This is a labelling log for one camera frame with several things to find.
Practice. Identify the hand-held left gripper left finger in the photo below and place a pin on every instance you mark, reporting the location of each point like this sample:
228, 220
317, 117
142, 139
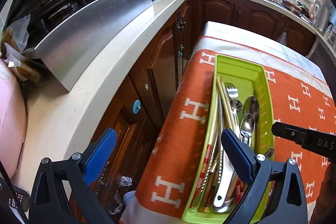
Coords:
102, 150

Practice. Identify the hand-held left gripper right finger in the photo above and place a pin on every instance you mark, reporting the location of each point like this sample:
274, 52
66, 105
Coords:
236, 153

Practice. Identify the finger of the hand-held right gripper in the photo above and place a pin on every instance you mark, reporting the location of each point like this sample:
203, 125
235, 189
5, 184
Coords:
288, 133

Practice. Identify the white ceramic spoon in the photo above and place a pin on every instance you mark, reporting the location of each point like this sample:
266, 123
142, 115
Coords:
223, 184

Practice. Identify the bundle of chopsticks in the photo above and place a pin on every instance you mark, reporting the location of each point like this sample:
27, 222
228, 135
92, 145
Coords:
213, 124

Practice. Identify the green plastic utensil tray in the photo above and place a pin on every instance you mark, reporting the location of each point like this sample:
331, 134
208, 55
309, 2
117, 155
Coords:
244, 74

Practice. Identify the clear plastic bag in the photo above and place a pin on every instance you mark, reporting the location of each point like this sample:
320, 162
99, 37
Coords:
123, 182

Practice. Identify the white kitchen countertop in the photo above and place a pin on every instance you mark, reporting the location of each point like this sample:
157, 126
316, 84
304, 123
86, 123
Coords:
78, 108

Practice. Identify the orange patterned blanket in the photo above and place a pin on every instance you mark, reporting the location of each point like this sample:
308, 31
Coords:
183, 134

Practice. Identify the blue cabinet knob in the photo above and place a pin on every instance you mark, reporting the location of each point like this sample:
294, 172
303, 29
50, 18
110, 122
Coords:
136, 106
180, 53

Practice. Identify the steel kitchen appliance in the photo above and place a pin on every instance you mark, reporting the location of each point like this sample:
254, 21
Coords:
324, 61

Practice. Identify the hanging plastic bag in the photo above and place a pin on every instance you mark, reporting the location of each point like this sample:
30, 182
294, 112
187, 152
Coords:
282, 38

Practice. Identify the light blue table cover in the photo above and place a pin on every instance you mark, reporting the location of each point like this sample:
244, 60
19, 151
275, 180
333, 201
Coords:
262, 40

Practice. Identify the black handheld device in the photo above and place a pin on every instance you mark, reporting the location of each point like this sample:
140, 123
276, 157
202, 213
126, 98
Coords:
15, 197

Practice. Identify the glass jar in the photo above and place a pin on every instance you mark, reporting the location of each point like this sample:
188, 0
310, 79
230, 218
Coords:
330, 34

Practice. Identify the large steel splash panel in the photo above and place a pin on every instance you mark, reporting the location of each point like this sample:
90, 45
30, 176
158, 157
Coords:
97, 37

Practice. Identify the steel electric kettle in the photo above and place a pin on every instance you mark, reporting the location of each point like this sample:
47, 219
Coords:
319, 14

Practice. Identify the bagged food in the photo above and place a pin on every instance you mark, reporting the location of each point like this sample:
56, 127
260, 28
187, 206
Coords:
15, 56

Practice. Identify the pile of dishes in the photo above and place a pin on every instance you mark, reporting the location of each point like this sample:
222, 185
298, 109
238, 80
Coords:
291, 4

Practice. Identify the dark wooden cabinets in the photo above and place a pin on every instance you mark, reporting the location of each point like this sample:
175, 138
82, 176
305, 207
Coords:
223, 8

